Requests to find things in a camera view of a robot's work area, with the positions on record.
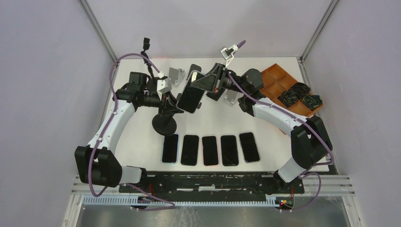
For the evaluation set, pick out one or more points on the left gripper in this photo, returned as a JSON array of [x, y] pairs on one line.
[[168, 105]]

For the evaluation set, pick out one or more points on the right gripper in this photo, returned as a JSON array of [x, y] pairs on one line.
[[211, 82]]

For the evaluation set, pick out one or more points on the black pole stand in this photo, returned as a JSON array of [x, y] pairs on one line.
[[164, 123], [146, 46]]

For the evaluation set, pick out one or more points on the black phone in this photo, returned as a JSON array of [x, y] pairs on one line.
[[190, 96], [229, 150], [190, 147]]

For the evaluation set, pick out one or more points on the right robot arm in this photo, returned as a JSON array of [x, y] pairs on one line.
[[309, 138]]

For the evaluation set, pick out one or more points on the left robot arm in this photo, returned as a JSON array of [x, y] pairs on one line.
[[96, 161]]

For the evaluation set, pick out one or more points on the black folding phone stand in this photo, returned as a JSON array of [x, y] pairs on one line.
[[215, 96]]

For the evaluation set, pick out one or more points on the white phone stand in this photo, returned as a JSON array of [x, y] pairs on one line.
[[230, 97]]

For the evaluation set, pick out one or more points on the orange compartment tray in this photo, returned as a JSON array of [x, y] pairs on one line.
[[284, 90]]

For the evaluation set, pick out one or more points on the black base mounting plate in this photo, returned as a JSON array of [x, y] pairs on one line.
[[181, 186]]

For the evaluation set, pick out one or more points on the black coiled band upper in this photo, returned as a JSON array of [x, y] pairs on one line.
[[300, 90]]

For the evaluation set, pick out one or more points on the black coiled band right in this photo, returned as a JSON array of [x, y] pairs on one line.
[[312, 102]]

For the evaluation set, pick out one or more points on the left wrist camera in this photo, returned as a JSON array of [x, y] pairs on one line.
[[164, 84]]

